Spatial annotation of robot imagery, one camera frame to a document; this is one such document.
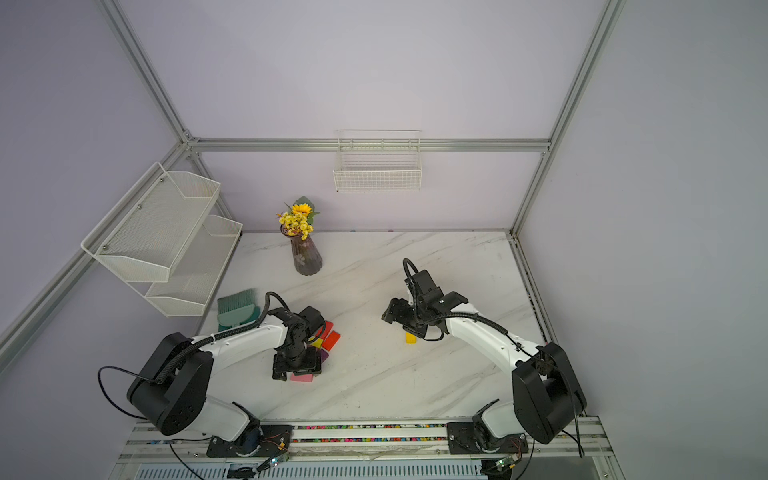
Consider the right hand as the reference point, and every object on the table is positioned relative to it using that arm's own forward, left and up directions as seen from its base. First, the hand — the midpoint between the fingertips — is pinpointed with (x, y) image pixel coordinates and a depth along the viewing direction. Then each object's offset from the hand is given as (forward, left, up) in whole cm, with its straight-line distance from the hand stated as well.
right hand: (394, 324), depth 84 cm
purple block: (-5, +21, -9) cm, 24 cm away
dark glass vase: (+26, +30, -1) cm, 39 cm away
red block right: (0, +20, -8) cm, 21 cm away
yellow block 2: (-2, +23, -7) cm, 24 cm away
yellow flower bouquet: (+28, +29, +15) cm, 43 cm away
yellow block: (0, -5, -9) cm, 10 cm away
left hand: (-12, +27, -9) cm, 30 cm away
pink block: (-12, +26, -9) cm, 30 cm away
